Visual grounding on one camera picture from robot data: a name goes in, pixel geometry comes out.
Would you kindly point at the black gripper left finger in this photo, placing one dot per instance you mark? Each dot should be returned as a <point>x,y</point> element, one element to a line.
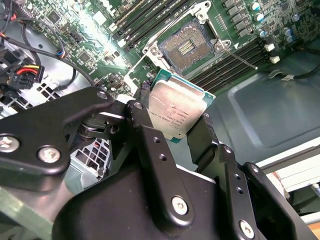
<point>37,125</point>

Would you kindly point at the thin metal locking lever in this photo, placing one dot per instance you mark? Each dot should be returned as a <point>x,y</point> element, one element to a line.
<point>241,58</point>

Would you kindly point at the silver CPU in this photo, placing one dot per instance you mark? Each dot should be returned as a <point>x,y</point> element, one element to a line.
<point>175,105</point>

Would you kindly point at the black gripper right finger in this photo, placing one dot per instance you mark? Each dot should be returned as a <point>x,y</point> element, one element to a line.
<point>207,150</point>

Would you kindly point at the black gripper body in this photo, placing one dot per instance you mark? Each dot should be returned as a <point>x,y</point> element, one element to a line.
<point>112,212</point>

